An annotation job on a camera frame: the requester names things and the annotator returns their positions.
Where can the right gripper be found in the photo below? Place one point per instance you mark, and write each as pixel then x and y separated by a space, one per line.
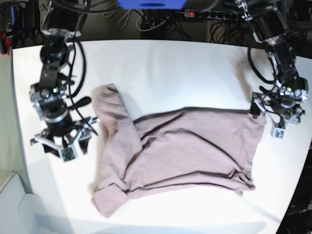
pixel 78 133

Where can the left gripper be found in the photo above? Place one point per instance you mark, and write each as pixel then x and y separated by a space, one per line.
pixel 270 107

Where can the mauve t-shirt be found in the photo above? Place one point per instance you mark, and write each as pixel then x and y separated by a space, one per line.
pixel 170 151

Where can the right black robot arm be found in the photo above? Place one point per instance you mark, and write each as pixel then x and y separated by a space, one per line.
pixel 62 25

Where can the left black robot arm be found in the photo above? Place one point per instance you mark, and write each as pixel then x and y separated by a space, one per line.
pixel 289 90

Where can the grey rounded bin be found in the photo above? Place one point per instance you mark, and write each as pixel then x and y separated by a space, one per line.
pixel 19 211

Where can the black power strip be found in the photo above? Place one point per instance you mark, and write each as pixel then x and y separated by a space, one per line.
pixel 211 15

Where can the red and black clamp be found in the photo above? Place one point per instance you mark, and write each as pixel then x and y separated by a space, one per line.
pixel 5 44

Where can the blue plastic box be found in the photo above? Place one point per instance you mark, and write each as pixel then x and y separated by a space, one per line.
pixel 151 4

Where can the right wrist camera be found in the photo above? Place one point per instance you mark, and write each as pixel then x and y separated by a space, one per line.
pixel 67 153

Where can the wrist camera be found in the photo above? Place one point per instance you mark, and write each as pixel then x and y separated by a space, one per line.
pixel 277 132
pixel 67 153

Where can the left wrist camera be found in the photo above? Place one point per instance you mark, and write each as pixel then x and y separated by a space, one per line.
pixel 277 132

